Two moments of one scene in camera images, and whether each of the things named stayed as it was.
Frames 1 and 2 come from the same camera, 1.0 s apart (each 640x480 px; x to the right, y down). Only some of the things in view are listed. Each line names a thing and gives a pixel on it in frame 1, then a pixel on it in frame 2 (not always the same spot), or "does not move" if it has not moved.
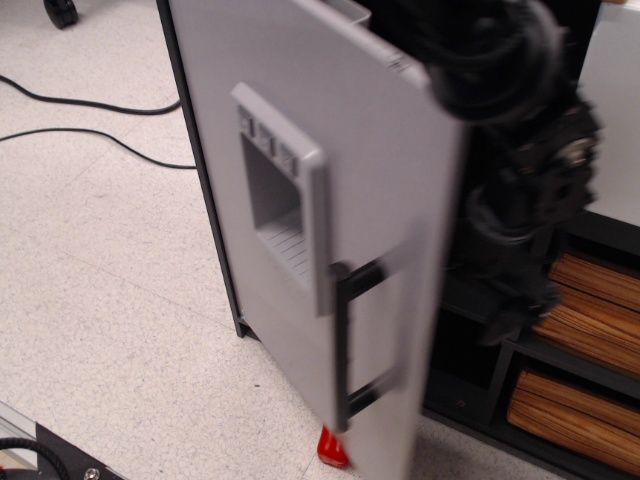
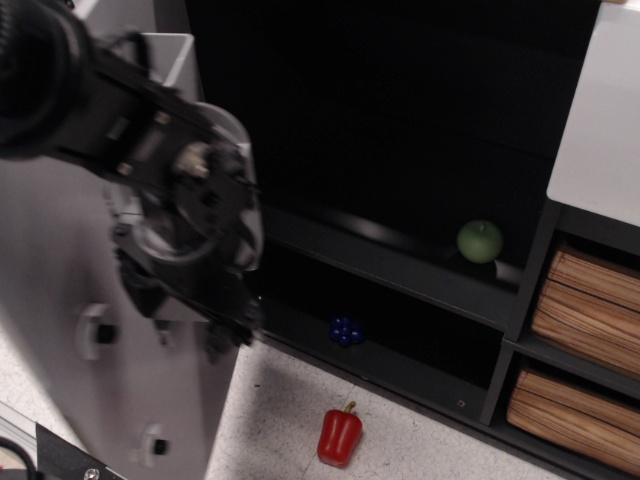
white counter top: (611, 83) does not move
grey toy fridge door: (336, 166) to (144, 396)
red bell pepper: (331, 450) does not move
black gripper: (515, 210) to (218, 294)
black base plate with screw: (80, 464) does not move
